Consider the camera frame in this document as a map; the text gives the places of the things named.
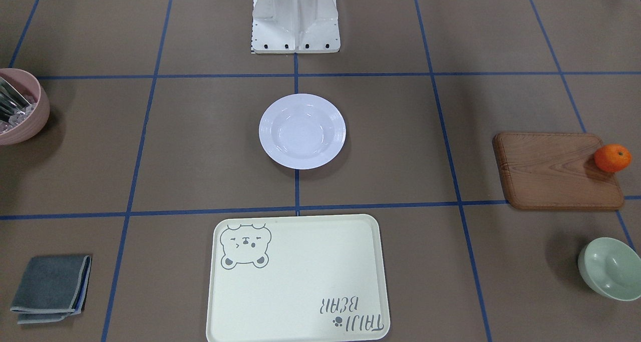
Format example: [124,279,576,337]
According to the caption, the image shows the light green bowl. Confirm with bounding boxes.
[577,237,640,301]

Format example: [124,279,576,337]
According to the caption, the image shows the cream bear print tray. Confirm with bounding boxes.
[205,214,391,341]

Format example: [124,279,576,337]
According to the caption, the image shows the pink bowl with ice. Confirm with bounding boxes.
[1,68,50,146]

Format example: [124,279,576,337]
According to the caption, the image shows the wooden cutting board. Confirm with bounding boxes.
[492,132,624,211]

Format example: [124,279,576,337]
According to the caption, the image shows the folded grey cloth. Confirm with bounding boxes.
[10,254,93,324]

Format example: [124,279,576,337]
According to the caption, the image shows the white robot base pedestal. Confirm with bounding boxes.
[250,0,341,54]

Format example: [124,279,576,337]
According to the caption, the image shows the white round plate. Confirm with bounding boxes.
[258,93,347,169]

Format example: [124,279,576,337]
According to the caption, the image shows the orange fruit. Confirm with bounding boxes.
[593,144,632,173]

